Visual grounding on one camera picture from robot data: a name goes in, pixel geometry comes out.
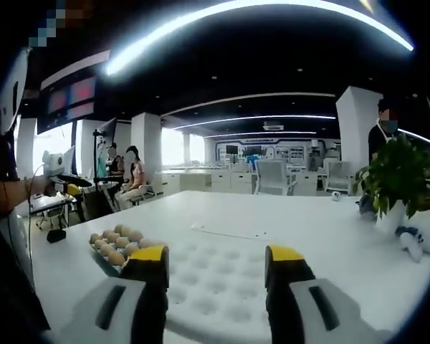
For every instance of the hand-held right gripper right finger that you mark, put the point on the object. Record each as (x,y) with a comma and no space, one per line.
(283,290)

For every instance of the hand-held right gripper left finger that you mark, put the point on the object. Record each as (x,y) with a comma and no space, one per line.
(150,297)

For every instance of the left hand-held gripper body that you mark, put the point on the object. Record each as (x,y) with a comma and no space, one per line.
(55,163)

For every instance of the group of brown eggs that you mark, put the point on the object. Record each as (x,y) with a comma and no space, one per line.
(114,238)

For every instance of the white dimpled foam tray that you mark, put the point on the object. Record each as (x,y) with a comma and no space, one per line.
(215,276)

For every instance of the person's left hand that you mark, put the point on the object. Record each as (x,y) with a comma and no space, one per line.
(48,187)

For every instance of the white side desk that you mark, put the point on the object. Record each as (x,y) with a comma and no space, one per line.
(43,203)

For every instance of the black tripod stand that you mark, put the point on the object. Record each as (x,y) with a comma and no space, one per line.
(95,154)

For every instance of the small black case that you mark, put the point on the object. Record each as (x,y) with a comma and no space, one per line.
(56,236)

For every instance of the white square pillar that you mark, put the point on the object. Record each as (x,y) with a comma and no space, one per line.
(147,143)
(354,122)

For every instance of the white chest-worn device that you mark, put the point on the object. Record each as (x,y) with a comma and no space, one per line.
(16,82)

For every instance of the white table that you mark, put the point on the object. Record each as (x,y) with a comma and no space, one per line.
(236,211)

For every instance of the small white gadget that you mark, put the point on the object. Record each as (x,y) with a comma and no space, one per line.
(336,195)

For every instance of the person's black clothed torso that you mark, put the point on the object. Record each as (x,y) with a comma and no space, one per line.
(14,286)

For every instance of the white mesh office chair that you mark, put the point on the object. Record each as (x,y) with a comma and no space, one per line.
(338,175)
(272,172)

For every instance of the dark grey device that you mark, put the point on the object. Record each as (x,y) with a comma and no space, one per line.
(367,206)

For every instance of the white cabinet row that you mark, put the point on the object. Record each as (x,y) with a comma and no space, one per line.
(200,179)

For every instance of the ceiling light strip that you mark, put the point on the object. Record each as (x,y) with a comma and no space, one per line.
(415,136)
(129,57)
(308,117)
(272,133)

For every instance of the white blue toy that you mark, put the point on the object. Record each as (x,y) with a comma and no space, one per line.
(412,243)

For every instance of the black monitor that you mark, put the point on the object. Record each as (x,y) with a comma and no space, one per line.
(231,149)

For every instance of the green plant in white pot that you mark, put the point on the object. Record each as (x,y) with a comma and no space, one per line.
(390,172)

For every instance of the ceiling air conditioner unit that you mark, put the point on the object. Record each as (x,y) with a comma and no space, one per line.
(273,125)

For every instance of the large wall screen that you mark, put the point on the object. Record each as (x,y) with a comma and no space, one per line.
(79,93)

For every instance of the blue framed wall display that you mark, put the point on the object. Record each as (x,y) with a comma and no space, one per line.
(290,150)

